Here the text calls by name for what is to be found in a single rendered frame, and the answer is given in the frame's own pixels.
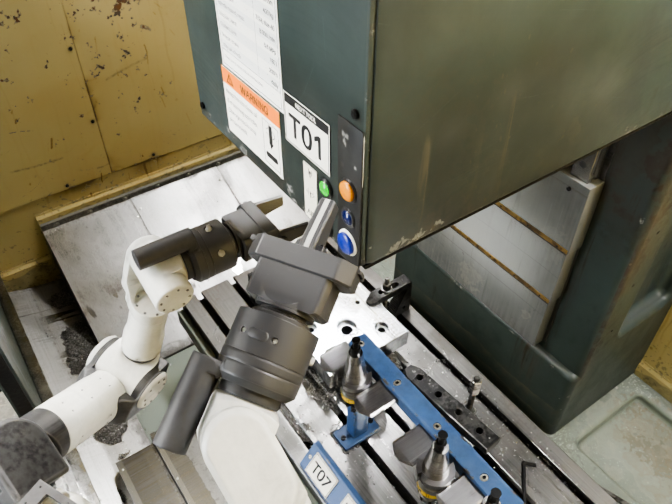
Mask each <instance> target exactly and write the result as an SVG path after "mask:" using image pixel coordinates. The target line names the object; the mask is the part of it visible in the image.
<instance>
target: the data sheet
mask: <svg viewBox="0 0 672 504"><path fill-rule="evenodd" d="M215 6H216V14H217V21H218V29H219V36H220V44H221V52H222V59H223V64H224V65H225V66H226V67H228V68H229V69H230V70H231V71H232V72H234V73H235V74H236V75H237V76H238V77H240V78H241V79H242V80H243V81H244V82H246V83H247V84H248V85H249V86H251V87H252V88H253V89H254V90H255V91H257V92H258V93H259V94H260V95H261V96H263V97H264V98H265V99H266V100H267V101H269V102H270V103H271V104H272V105H274V106H275V107H276V108H277V109H278V110H280V111H281V112H282V113H283V114H284V102H283V87H282V71H281V56H280V40H279V25H278V9H277V0H215Z"/></svg>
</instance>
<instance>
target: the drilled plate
mask: <svg viewBox="0 0 672 504"><path fill-rule="evenodd" d="M369 294H370V292H369V291H368V290H367V289H366V288H365V287H364V286H363V285H362V284H361V283H360V282H359V285H358V287H357V290H356V292H355V294H342V293H340V294H339V296H338V299H337V302H336V304H335V306H334V309H335V310H334V309H333V311H332V314H331V316H330V319H329V321H328V323H327V324H324V325H321V324H318V323H317V324H318V325H317V324H316V323H315V322H314V324H313V325H308V328H309V329H310V331H309V332H311V333H313V334H314V335H316V336H317V337H319V341H318V344H317V346H316V349H315V352H314V354H313V357H314V358H315V362H314V364H313V366H312V367H313V368H314V369H315V371H316V372H317V373H318V374H319V375H320V377H321V378H322V379H323V380H324V382H325V383H326V384H327V385H328V386H329V388H330V389H331V388H333V387H334V386H336V385H337V375H333V374H331V373H328V372H326V371H323V369H322V368H321V367H320V359H319V355H321V354H322V353H324V352H326V351H325V350H326V349H327V348H329V349H330V347H331V345H333V347H334V345H336V346H337V345H339V344H340V343H342V342H344V341H348V342H347V343H348V344H349V341H350V340H352V337H354V336H359V335H361V334H363V333H366V335H367V336H368V337H369V338H370V339H371V340H372V341H373V342H374V343H375V344H376V345H377V346H378V347H379V348H380V349H381V351H382V352H383V353H384V354H385V355H386V356H387V355H388V354H390V353H392V352H394V351H395V350H397V349H399V348H400V347H402V346H404V345H405V344H407V340H408V332H409V331H408V330H407V329H406V328H405V327H404V326H403V325H402V324H401V323H400V322H399V321H398V320H397V319H396V318H395V317H394V316H393V315H392V314H391V313H390V312H389V311H388V310H387V309H386V308H385V307H384V306H383V305H382V304H381V303H380V304H378V305H375V306H371V308H370V307H368V306H369V305H368V304H367V303H366V299H367V297H368V295H369ZM347 296H348V298H347V299H346V297H347ZM349 300H350V301H349ZM347 301H348V302H347ZM339 302H340V303H339ZM345 302H346V303H345ZM353 304H354V305H353ZM364 304H365V305H364ZM341 305H342V306H341ZM367 305H368V306H367ZM336 309H337V310H336ZM344 312H345V313H344ZM342 318H343V319H342ZM338 321H339V322H338ZM380 321H381V322H380ZM385 322H386V323H385ZM375 323H376V325H375ZM368 324H369V325H368ZM358 325H359V326H358ZM317 326H318V328H317ZM374 326H375V327H374ZM323 327H324V328H323ZM388 327H389V328H388ZM375 328H376V330H375ZM330 329H331V330H330ZM335 329H336V330H335ZM337 329H338V330H339V331H338V330H337ZM356 329H357V331H356ZM316 330H317V331H318V332H317V331H316ZM377 330H378V331H380V332H378V333H377V332H376V331H377ZM337 331H338V332H337ZM385 331H386V333H387V334H386V333H381V332H385ZM314 332H315V333H314ZM339 332H340V333H339ZM388 332H389V333H388ZM341 333H342V334H344V337H343V335H342V334H341ZM353 333H355V334H353ZM358 333H359V334H358ZM350 334H353V335H351V336H350ZM338 335H340V336H338ZM348 336H349V337H348ZM347 339H348V340H347ZM338 340H339V341H338ZM329 349H328V350H327V351H329Z"/></svg>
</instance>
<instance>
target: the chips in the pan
mask: <svg viewBox="0 0 672 504"><path fill-rule="evenodd" d="M67 288H68V287H67ZM67 288H64V289H63V288H62V291H61V292H59V293H57V294H56V293H55V294H54V295H53V296H51V298H49V301H47V302H48V303H45V304H49V305H51V306H52V308H54V307H55V308H56V309H61V308H64V307H66V306H69V305H73V304H75V300H74V299H73V297H72V294H71V292H70V291H69V289H67ZM73 324H74V325H72V326H71V327H68V328H67V326H65V327H66V329H64V331H62V334H61V335H59V336H60V338H61V339H63V340H64V342H63V343H62V345H65V349H66V350H65V349H64V350H65V352H67V355H68V357H67V358H66V363H63V364H64V365H65V364H67V363H68V364H67V365H68V368H70V373H71V374H70V375H80V373H81V371H82V370H83V368H84V367H85V366H86V362H87V359H88V357H89V355H90V353H91V352H92V351H93V349H94V348H95V347H96V346H97V345H98V343H97V341H96V339H95V337H94V335H93V334H92V332H91V330H90V329H89V328H88V327H89V326H88V325H87V323H85V324H83V322H82V321H79V320H78V322H77V321H76V322H74V323H73ZM81 324H82V325H81ZM78 325H79V326H78ZM63 340H62V341H63ZM127 423H128V422H127V421H126V422H125V423H121V424H117V425H114V424H110V423H107V424H106V425H105V426H103V427H102V428H101V429H99V430H98V431H97V432H95V433H94V436H93V437H94V439H95V440H96V441H97V440H98V441H97V442H101V443H103V444H107V445H109V446H110V445H111V446H112V445H115V444H116V445H117V444H118V443H119V444H120V443H121V442H122V438H123V437H122V436H123V435H124V433H126V431H127V429H128V424H127ZM97 442H96V443H97ZM97 444H98V443H97ZM128 454H129V455H130V450H128V452H127V453H126V452H125V453H124V454H123V453H122V454H118V455H119V457H118V458H117V461H118V460H123V459H125V457H126V456H127V455H128ZM130 456H131V455H130ZM122 491H123V490H120V489H118V488H117V492H118V493H119V495H120V497H121V499H122V501H123V503H124V504H127V503H128V502H127V499H128V498H127V499H126V498H125V497H126V496H125V494H124V492H122Z"/></svg>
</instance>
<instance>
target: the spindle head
mask: <svg viewBox="0 0 672 504"><path fill-rule="evenodd" d="M183 2H184V8H185V14H186V20H187V26H188V32H189V38H190V44H191V50H192V56H193V62H194V68H195V74H196V80H197V86H198V92H199V98H200V106H201V110H202V114H203V115H204V116H205V117H206V118H207V119H208V120H209V121H211V122H212V123H213V124H214V125H215V126H216V127H217V128H218V129H219V130H220V131H221V132H222V133H223V134H224V135H225V136H226V137H227V138H228V139H229V140H230V141H231V142H232V143H233V144H234V145H235V146H236V147H237V148H238V149H239V150H241V151H242V152H243V153H244V154H245V155H246V156H247V157H248V158H249V159H250V160H251V161H252V162H253V163H254V164H255V165H256V166H257V167H258V168H259V169H260V170H261V171H262V172H263V173H264V174H265V175H266V176H267V177H268V178H270V179H271V180H272V181H273V182H274V183H275V184H276V185H277V186H278V187H279V188H280V189H281V190H282V191H283V192H284V193H285V194H286V195H287V196H288V197H289V198H290V199H291V200H292V201H293V202H294V203H295V204H296V205H297V206H298V207H300V208H301V209H302V210H303V211H304V212H305V194H304V171H303V161H305V162H306V163H307V164H308V165H310V166H311V167H312V168H313V169H314V170H315V171H316V172H317V181H319V179H320V178H322V177H323V178H325V179H327V180H328V181H329V183H330V185H331V187H332V191H333V194H332V197H331V198H330V199H329V200H333V201H335V203H336V205H337V207H338V114H340V115H341V116H343V117H344V118H345V119H347V120H348V121H349V122H351V123H352V124H353V125H355V126H356V127H357V128H359V129H360V130H361V131H363V132H364V137H365V143H364V170H363V188H362V212H361V239H360V266H362V267H363V268H364V269H368V268H370V267H372V266H374V265H376V264H378V263H380V262H381V261H383V260H385V259H387V258H389V257H391V256H393V255H395V254H397V253H399V252H401V251H403V250H405V249H407V248H409V247H411V246H413V245H415V244H417V243H419V242H421V241H423V240H425V239H427V238H429V237H431V236H433V235H435V234H436V233H438V232H440V231H442V230H444V229H446V228H448V227H450V226H452V225H454V224H456V223H458V222H460V221H462V220H464V219H466V218H468V217H470V216H472V215H474V214H476V213H478V212H480V211H482V210H484V209H486V208H488V207H490V206H491V205H493V204H495V203H497V202H499V201H501V200H503V199H505V198H507V197H509V196H511V195H513V194H515V193H517V192H519V191H521V190H523V189H525V188H527V187H529V186H531V185H533V184H535V183H537V182H539V181H541V180H543V179H544V178H546V177H548V176H550V175H552V174H554V173H556V172H558V171H560V170H562V169H564V168H566V167H568V166H570V165H572V164H574V163H576V162H578V161H580V160H582V159H584V158H586V157H588V156H590V155H592V154H594V153H596V152H598V151H599V150H601V149H603V148H605V147H607V146H609V145H611V144H613V143H615V142H617V141H619V140H621V139H623V138H625V137H627V136H629V135H631V134H633V133H635V132H637V131H639V130H641V129H643V128H645V127H647V126H649V125H651V124H653V123H654V122H656V121H658V120H660V119H662V118H664V117H666V116H668V115H670V114H672V0H277V9H278V25H279V40H280V56H281V71H282V87H283V89H284V90H286V91H287V92H288V93H290V94H291V95H292V96H293V97H295V98H296V99H297V100H299V101H300V102H301V103H302V104H304V105H305V106H306V107H308V108H309V109H310V110H311V111H313V112H314V113H315V114H316V115H318V116H319V117H320V118H322V119H323V120H324V121H325V122H327V123H328V124H329V125H330V127H331V177H329V176H328V175H327V174H326V173H325V172H324V171H322V170H321V169H320V168H319V167H318V166H317V165H315V164H314V163H313V162H312V161H311V160H310V159H309V158H307V157H306V156H305V155H304V154H303V153H302V152H300V151H299V150H298V149H297V148H296V147H295V146H294V145H292V144H291V143H290V142H289V141H288V140H287V139H286V130H285V114H283V113H282V112H281V111H280V110H278V109H277V108H276V107H275V106H274V105H272V104H271V103H270V102H269V101H267V100H266V99H265V98H264V97H263V96H261V95H260V94H259V93H258V92H257V91H255V90H254V89H253V88H252V87H251V86H249V85H248V84H247V83H246V82H244V81H243V80H242V79H241V78H240V77H238V76H237V75H236V74H235V73H234V72H232V71H231V70H230V69H229V68H228V67H226V66H225V65H224V64H223V59H222V52H221V44H220V36H219V29H218V21H217V14H216V6H215V0H183ZM221 65H223V66H224V67H225V68H226V69H227V70H229V71H230V72H231V73H232V74H234V75H235V76H236V77H237V78H238V79H240V80H241V81H242V82H243V83H244V84H246V85H247V86H248V87H249V88H250V89H252V90H253V91H254V92H255V93H256V94H258V95H259V96H260V97H261V98H262V99H264V100H265V101H266V102H267V103H268V104H270V105H271V106H272V107H273V108H274V109H276V110H277V111H278V112H279V116H280V131H281V145H282V159H283V173H284V180H283V179H282V178H281V177H280V176H279V175H278V174H277V173H276V172H274V171H273V170H272V169H271V168H270V167H269V166H268V165H267V164H266V163H265V162H264V161H263V160H262V159H261V158H260V157H259V156H258V155H256V154H255V153H254V152H253V151H252V150H251V149H250V148H249V147H248V146H247V145H246V144H245V143H244V142H243V141H242V140H241V139H240V138H238V137H237V136H236V135H235V134H234V133H233V132H232V131H231V130H230V128H229V120H228V113H227V105H226V98H225V91H224V83H223V76H222V68H221Z"/></svg>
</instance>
